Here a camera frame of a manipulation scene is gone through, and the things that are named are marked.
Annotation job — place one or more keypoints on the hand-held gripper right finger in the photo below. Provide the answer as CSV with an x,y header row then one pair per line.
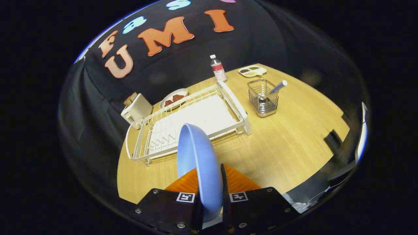
x,y
223,182

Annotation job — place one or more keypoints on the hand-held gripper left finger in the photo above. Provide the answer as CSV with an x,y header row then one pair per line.
x,y
163,209

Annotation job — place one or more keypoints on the light blue plate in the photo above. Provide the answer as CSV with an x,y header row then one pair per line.
x,y
200,169

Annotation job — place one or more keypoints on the white dish rack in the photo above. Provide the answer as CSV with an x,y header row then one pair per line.
x,y
209,114

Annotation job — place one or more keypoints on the beige round dish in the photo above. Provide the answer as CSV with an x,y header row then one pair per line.
x,y
174,98

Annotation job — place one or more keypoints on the white divided condiment dish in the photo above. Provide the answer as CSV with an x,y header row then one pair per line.
x,y
252,70

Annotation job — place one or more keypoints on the red meat piece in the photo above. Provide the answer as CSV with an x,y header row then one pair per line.
x,y
168,102
178,97

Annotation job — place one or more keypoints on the cream toaster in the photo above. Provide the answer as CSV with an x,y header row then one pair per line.
x,y
138,109

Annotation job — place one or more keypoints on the toast slice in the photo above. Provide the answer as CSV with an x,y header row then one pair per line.
x,y
133,96
128,100

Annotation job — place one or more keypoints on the clear bottle red label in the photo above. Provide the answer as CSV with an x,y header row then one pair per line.
x,y
218,68

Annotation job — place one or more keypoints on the black tape patch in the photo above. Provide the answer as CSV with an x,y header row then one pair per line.
x,y
333,141

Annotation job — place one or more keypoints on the black backdrop cloth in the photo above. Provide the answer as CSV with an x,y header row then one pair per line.
x,y
254,39

